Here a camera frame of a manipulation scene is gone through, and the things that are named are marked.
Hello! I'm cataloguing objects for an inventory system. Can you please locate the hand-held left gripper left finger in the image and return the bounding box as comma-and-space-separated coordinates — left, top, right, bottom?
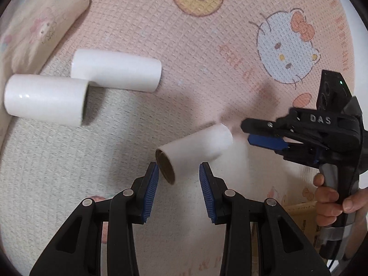
29, 162, 159, 276

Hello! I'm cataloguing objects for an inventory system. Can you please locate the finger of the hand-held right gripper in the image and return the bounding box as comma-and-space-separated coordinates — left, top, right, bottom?
241, 118, 292, 136
247, 134, 289, 153

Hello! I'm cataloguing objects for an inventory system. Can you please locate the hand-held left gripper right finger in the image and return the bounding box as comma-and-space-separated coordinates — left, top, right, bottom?
199, 162, 333, 276

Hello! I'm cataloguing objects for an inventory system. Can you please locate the white paper roll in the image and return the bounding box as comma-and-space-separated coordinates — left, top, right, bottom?
70, 49, 162, 93
155, 123, 233, 185
4, 74, 89, 126

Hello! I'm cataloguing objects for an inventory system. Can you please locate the cardboard box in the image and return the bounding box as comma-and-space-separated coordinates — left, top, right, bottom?
287, 203, 327, 249

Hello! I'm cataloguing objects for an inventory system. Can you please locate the person's right hand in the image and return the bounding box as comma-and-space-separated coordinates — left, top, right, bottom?
313, 172, 368, 227

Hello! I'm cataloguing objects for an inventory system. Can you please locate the pink cartoon printed mat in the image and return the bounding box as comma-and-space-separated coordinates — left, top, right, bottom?
0, 0, 365, 276

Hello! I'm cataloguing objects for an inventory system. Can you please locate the pink printed pillow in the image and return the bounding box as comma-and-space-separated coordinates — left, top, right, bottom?
0, 0, 92, 77

